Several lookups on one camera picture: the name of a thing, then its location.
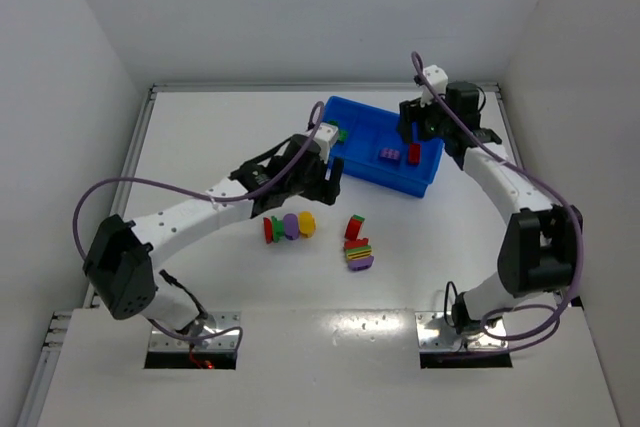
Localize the red rectangular duplo brick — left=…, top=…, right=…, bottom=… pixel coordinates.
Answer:
left=407, top=143, right=421, bottom=166

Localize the green small duplo brick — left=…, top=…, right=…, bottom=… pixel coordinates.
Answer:
left=337, top=129, right=348, bottom=144

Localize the red rounded duplo brick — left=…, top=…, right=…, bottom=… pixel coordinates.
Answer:
left=344, top=215, right=364, bottom=241

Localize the red stud duplo brick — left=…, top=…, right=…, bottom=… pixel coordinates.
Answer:
left=344, top=238, right=369, bottom=251

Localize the purple rounded duplo brick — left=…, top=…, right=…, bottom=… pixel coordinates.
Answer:
left=347, top=256, right=374, bottom=272

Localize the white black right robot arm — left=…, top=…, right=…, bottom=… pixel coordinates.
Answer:
left=397, top=82, right=584, bottom=333

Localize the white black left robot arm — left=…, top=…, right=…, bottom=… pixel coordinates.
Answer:
left=83, top=124, right=343, bottom=334

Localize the blue plastic divided bin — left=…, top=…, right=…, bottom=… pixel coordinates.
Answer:
left=323, top=96, right=443, bottom=198

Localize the yellow rounded duplo brick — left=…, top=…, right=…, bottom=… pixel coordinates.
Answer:
left=298, top=211, right=316, bottom=238

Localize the purple rounded brick left cluster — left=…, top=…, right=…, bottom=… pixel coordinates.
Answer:
left=282, top=213, right=300, bottom=240

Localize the green brick left cluster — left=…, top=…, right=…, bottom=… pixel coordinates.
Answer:
left=270, top=216, right=285, bottom=243

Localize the red half-round brick left cluster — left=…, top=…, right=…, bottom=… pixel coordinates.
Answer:
left=263, top=217, right=274, bottom=244

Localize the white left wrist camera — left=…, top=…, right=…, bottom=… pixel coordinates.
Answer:
left=314, top=122, right=340, bottom=164

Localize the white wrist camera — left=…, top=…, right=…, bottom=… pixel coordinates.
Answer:
left=314, top=122, right=340, bottom=164
left=418, top=65, right=449, bottom=105

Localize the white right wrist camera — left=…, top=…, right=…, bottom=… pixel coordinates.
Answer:
left=418, top=65, right=449, bottom=105

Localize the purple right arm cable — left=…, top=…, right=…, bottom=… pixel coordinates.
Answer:
left=410, top=50, right=586, bottom=356

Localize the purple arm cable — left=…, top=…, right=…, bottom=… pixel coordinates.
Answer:
left=410, top=50, right=586, bottom=356
left=72, top=101, right=326, bottom=348

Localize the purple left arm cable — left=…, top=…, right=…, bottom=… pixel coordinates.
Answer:
left=72, top=101, right=326, bottom=348

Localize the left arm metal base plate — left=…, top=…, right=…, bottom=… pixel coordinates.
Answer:
left=148, top=311, right=243, bottom=354

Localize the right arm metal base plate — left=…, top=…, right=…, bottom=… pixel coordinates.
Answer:
left=415, top=311, right=508, bottom=355

